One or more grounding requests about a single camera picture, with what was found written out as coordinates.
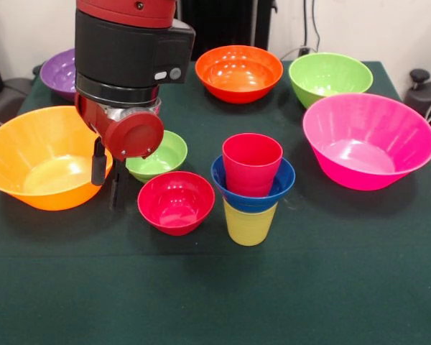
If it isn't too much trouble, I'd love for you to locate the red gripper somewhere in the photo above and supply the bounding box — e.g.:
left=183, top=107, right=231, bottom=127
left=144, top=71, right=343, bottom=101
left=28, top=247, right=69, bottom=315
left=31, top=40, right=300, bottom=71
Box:
left=74, top=92, right=165, bottom=211

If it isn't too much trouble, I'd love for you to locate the small red bowl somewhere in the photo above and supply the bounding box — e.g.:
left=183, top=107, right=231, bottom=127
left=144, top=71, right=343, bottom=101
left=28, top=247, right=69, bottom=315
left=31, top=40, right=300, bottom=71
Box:
left=136, top=170, right=216, bottom=237

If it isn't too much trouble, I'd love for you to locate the red cup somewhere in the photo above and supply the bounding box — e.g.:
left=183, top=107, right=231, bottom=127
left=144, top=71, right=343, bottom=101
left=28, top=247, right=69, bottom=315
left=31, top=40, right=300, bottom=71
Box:
left=221, top=132, right=284, bottom=198

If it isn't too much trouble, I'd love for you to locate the yellow translucent cup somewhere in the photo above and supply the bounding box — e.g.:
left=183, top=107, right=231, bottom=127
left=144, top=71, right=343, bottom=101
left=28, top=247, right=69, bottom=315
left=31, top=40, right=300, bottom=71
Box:
left=223, top=199, right=278, bottom=247

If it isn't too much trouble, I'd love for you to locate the orange bowl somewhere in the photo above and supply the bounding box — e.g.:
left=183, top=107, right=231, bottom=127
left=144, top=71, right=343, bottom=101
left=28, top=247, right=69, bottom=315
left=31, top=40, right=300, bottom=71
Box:
left=195, top=45, right=284, bottom=105

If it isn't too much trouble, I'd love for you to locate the small blue bowl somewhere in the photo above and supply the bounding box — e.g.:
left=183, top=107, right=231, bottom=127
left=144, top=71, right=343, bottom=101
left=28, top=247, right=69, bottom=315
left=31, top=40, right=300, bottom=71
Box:
left=210, top=154, right=296, bottom=213

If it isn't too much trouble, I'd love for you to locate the large pink bowl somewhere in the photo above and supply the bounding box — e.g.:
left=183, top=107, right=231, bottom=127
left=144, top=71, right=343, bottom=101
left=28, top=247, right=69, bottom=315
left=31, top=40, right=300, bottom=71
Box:
left=302, top=93, right=431, bottom=192

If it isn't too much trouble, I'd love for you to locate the small green bowl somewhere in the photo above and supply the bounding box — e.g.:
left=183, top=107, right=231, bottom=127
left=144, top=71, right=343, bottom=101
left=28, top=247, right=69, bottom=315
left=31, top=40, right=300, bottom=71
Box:
left=125, top=129, right=188, bottom=183

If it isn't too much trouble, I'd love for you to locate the large yellow-orange bowl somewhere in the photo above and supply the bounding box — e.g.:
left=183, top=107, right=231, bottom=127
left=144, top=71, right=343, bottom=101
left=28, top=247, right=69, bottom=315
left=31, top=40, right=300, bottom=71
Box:
left=0, top=105, right=114, bottom=211

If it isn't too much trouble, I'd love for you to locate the purple bowl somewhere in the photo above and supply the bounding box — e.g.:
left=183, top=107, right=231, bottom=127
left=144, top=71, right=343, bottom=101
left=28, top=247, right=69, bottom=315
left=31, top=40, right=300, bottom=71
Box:
left=39, top=48, right=77, bottom=102

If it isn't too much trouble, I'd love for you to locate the dark green tablecloth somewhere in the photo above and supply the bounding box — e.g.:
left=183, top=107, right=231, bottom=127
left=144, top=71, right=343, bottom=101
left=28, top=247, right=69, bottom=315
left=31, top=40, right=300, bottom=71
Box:
left=0, top=60, right=431, bottom=345

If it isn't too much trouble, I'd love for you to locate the large light green bowl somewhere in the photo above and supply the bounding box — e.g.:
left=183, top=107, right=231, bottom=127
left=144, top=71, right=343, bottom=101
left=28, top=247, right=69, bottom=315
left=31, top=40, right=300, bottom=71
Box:
left=288, top=52, right=374, bottom=109

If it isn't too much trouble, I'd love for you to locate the black round base with knob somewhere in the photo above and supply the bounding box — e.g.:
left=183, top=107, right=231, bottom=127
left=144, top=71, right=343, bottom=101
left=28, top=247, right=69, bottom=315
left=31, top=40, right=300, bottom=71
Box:
left=404, top=68, right=431, bottom=137

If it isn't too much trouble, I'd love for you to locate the black wall cable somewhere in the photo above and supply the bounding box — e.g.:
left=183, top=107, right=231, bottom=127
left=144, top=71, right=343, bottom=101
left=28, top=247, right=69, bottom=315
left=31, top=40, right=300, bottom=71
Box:
left=301, top=0, right=323, bottom=51

